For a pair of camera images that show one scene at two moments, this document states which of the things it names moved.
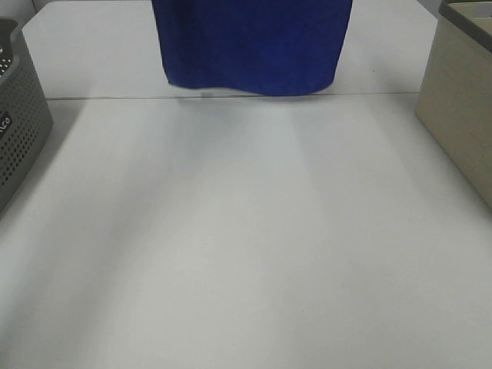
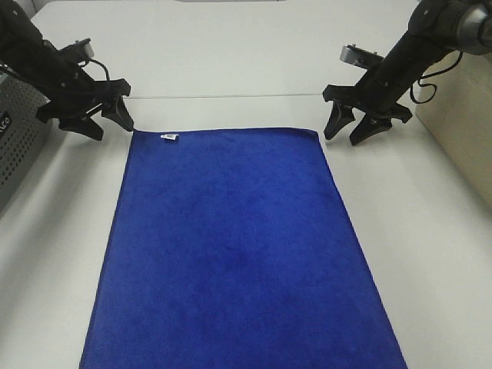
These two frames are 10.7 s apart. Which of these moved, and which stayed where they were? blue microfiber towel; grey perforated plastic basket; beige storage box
Moved: blue microfiber towel
Stayed: beige storage box; grey perforated plastic basket
